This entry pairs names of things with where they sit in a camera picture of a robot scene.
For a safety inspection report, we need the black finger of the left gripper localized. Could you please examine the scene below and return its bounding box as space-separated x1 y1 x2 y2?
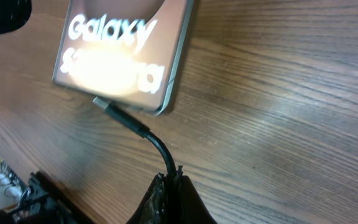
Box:
0 0 32 35

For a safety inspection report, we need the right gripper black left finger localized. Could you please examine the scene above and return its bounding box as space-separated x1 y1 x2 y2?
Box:
127 174 168 224

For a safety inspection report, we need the black charger cable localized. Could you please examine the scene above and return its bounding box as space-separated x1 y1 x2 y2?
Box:
91 95 180 187

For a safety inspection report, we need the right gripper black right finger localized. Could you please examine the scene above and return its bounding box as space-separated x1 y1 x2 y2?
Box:
169 166 217 224

